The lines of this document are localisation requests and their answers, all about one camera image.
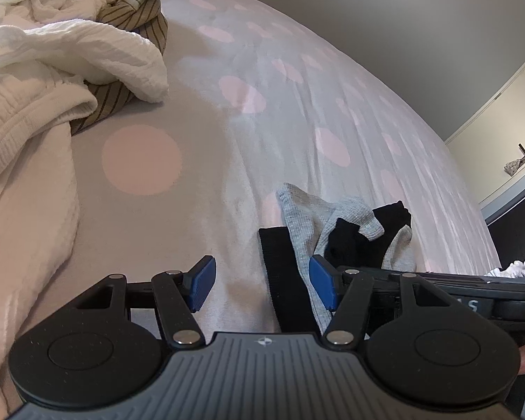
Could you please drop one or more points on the white elastic waist pants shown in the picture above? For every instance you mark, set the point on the white elastic waist pants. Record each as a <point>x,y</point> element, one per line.
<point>26,183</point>

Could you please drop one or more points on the white crumpled cloth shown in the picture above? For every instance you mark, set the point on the white crumpled cloth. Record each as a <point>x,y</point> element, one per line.
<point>518,267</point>

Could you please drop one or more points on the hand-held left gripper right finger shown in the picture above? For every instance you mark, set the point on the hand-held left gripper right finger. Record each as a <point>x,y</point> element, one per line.
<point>323,282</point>

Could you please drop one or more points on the polka dot bed sheet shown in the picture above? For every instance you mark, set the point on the polka dot bed sheet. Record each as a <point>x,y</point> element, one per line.
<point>288,118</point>

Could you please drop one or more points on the beige striped garment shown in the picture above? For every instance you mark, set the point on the beige striped garment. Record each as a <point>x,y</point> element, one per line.
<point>131,4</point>

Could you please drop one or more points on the grey and black raglan shirt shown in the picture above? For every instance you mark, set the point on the grey and black raglan shirt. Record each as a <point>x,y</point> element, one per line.
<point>306,214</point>

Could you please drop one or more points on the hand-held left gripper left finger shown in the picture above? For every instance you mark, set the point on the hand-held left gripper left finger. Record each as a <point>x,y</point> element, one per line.
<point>201,282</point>

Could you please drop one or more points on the cream wardrobe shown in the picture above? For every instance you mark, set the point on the cream wardrobe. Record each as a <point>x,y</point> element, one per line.
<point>498,148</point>

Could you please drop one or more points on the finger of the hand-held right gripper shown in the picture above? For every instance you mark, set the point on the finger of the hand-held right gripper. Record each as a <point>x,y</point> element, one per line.
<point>376,271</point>

